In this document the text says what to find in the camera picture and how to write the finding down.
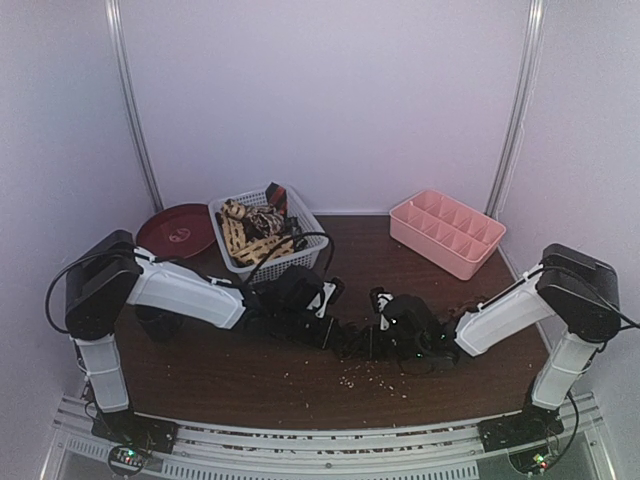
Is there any brown cream patterned tie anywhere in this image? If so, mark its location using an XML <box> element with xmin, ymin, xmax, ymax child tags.
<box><xmin>243</xmin><ymin>205</ymin><xmax>285</xmax><ymax>238</ymax></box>

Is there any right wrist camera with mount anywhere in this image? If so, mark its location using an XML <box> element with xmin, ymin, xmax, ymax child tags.
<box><xmin>369</xmin><ymin>287</ymin><xmax>394</xmax><ymax>332</ymax></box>

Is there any right aluminium frame post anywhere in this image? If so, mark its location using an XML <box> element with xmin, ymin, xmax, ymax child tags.
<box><xmin>485</xmin><ymin>0</ymin><xmax>546</xmax><ymax>220</ymax></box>

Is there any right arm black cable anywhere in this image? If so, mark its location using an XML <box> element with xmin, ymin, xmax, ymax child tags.
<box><xmin>569</xmin><ymin>299</ymin><xmax>640</xmax><ymax>401</ymax></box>

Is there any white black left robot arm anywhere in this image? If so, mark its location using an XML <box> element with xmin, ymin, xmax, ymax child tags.
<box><xmin>44</xmin><ymin>230</ymin><xmax>344</xmax><ymax>444</ymax></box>

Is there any grey plastic mesh basket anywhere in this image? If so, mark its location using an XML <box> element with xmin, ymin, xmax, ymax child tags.
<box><xmin>208</xmin><ymin>183</ymin><xmax>333</xmax><ymax>283</ymax></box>

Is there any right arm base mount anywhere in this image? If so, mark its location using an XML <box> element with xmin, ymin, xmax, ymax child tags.
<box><xmin>477</xmin><ymin>401</ymin><xmax>564</xmax><ymax>476</ymax></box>

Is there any aluminium frame post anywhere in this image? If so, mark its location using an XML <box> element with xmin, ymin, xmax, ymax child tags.
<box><xmin>105</xmin><ymin>0</ymin><xmax>164</xmax><ymax>213</ymax></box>
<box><xmin>485</xmin><ymin>0</ymin><xmax>546</xmax><ymax>220</ymax></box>

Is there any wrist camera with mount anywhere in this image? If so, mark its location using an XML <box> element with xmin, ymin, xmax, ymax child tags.
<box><xmin>369</xmin><ymin>287</ymin><xmax>394</xmax><ymax>332</ymax></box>
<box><xmin>308</xmin><ymin>277</ymin><xmax>345</xmax><ymax>318</ymax></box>

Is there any left aluminium frame post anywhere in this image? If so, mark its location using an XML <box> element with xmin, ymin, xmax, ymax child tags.
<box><xmin>105</xmin><ymin>0</ymin><xmax>164</xmax><ymax>213</ymax></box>

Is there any front aluminium rail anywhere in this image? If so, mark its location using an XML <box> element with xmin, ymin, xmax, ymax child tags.
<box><xmin>39</xmin><ymin>395</ymin><xmax>615</xmax><ymax>479</ymax></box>

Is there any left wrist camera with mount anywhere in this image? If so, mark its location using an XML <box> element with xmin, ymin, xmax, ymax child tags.
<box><xmin>308</xmin><ymin>277</ymin><xmax>345</xmax><ymax>318</ymax></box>

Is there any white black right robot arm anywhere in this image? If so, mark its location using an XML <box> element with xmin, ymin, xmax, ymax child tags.
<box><xmin>370</xmin><ymin>243</ymin><xmax>622</xmax><ymax>442</ymax></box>

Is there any yellow insect patterned tie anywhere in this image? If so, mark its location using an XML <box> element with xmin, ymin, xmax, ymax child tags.
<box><xmin>215</xmin><ymin>199</ymin><xmax>298</xmax><ymax>267</ymax></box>

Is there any pink divided organizer box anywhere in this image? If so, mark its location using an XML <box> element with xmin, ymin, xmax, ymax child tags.
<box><xmin>389</xmin><ymin>190</ymin><xmax>506</xmax><ymax>281</ymax></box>

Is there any red black striped tie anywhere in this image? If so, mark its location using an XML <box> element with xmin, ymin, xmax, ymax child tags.
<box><xmin>265</xmin><ymin>182</ymin><xmax>288</xmax><ymax>217</ymax></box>

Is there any dark brown red patterned tie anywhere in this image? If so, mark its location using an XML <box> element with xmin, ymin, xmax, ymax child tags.
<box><xmin>329</xmin><ymin>295</ymin><xmax>489</xmax><ymax>360</ymax></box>

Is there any dark blue mug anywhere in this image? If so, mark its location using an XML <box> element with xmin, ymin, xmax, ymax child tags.
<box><xmin>135</xmin><ymin>305</ymin><xmax>184</xmax><ymax>342</ymax></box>

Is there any dark red round plate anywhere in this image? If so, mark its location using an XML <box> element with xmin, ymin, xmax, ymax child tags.
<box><xmin>135</xmin><ymin>203</ymin><xmax>216</xmax><ymax>259</ymax></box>

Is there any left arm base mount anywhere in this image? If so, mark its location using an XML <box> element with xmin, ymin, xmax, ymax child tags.
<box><xmin>84</xmin><ymin>400</ymin><xmax>179</xmax><ymax>478</ymax></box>

